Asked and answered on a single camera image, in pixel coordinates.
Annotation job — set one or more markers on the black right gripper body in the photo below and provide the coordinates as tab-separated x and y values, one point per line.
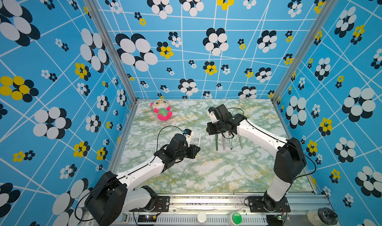
216	128

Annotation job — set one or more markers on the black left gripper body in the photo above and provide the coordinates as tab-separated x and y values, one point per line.
189	152

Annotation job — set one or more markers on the dark green pen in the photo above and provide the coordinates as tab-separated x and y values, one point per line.
216	142

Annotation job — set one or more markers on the light green pen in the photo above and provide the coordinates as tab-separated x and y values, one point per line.
240	141

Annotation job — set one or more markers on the white marker pen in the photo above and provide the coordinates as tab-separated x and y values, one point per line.
230	140

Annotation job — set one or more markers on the white pen yellow tip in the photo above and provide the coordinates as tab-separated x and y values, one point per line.
199	142

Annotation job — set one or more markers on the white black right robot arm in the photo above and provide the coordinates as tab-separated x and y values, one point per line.
288	154

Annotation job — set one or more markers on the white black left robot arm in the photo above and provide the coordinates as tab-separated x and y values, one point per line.
115	194

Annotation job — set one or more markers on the pink white plush toy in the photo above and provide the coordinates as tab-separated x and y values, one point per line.
162	108

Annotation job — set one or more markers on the white round button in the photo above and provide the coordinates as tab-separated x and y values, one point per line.
201	217

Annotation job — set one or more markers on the green push button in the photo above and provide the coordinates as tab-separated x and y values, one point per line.
234	219

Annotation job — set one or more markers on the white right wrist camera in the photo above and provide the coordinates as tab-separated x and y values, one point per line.
212	115

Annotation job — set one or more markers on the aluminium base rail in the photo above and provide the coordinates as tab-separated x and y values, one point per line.
184	208

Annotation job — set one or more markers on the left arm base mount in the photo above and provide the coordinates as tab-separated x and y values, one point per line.
156	202

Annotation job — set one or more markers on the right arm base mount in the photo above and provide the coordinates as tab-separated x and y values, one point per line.
259	204

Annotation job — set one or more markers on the aluminium corner post right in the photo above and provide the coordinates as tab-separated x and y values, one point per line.
305	46

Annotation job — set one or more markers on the aluminium corner post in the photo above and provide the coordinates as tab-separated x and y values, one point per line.
305	46
101	27

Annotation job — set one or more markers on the aluminium corner post left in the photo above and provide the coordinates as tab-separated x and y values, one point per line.
101	27

